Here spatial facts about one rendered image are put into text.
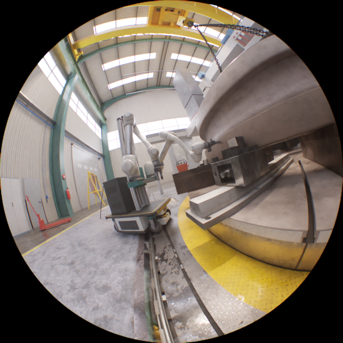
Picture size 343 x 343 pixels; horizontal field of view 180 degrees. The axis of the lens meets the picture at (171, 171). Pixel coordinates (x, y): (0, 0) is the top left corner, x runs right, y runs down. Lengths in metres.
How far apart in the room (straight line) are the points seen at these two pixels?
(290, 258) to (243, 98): 1.35
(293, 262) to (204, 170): 1.75
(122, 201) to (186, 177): 1.12
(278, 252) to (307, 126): 0.82
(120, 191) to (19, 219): 4.64
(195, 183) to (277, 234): 1.60
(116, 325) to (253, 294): 0.70
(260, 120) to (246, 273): 1.10
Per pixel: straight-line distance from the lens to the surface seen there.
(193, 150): 1.25
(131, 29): 11.01
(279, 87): 1.24
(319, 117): 1.07
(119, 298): 0.91
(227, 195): 0.80
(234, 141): 1.01
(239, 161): 0.77
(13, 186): 5.43
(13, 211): 5.29
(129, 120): 1.35
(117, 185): 1.55
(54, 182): 7.25
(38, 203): 6.46
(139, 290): 0.88
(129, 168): 1.10
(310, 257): 0.76
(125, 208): 1.57
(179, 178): 1.91
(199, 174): 1.91
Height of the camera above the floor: 0.67
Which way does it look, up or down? 2 degrees up
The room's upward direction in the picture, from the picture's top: 16 degrees counter-clockwise
